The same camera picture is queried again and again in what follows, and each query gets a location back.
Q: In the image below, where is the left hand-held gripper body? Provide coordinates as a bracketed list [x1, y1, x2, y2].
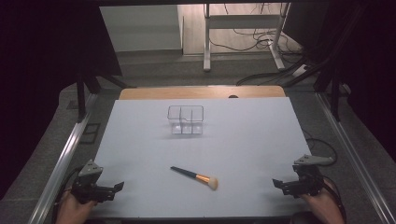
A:
[70, 159, 116, 204]

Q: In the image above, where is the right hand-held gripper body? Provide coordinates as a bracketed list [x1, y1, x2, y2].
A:
[281, 154, 334, 199]

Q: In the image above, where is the makeup brush with teal handle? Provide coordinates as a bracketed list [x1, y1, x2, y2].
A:
[170, 165, 219, 191]

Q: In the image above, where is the clear plastic divided organizer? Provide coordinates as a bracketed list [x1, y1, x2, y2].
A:
[167, 105, 205, 135]

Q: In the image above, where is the person's left hand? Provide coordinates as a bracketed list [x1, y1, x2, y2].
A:
[55, 189, 97, 224]

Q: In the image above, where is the person's right hand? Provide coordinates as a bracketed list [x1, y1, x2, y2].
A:
[300, 181, 345, 224]

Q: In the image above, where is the white board table cover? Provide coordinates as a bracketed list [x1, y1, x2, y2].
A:
[90, 96, 312, 218]

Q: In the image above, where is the black metal stand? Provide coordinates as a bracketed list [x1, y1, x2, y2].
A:
[76, 73, 135, 123]
[312, 66, 343, 122]

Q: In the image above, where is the white power strip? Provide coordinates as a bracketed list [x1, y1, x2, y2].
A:
[292, 63, 309, 78]

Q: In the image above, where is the wooden table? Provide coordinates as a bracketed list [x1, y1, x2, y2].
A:
[119, 85, 287, 101]

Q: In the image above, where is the black curtain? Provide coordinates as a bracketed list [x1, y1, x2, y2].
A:
[0, 0, 123, 200]
[283, 0, 396, 162]

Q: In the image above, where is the left hand-held gripper cable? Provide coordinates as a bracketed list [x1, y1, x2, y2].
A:
[50, 167, 82, 224]

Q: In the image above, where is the hand-held gripper cable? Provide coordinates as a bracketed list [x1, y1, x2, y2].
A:
[50, 167, 82, 224]
[321, 175, 347, 223]

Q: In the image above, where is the right hand-held gripper cable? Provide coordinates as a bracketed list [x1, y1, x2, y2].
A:
[321, 175, 347, 223]

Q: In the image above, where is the aluminium rail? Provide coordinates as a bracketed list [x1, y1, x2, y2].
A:
[316, 91, 396, 224]
[27, 92, 99, 224]

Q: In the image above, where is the black looped floor cable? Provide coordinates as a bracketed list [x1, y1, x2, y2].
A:
[303, 129, 339, 167]

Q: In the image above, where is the black floor outlet frame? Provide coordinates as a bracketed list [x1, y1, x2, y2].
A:
[78, 122, 102, 145]

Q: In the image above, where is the tangle of black floor cables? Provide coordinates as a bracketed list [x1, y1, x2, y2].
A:
[208, 3, 314, 87]

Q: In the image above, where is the white wall panel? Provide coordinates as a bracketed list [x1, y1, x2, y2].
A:
[99, 4, 183, 52]

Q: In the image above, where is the white desk frame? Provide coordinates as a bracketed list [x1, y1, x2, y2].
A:
[203, 3, 292, 73]

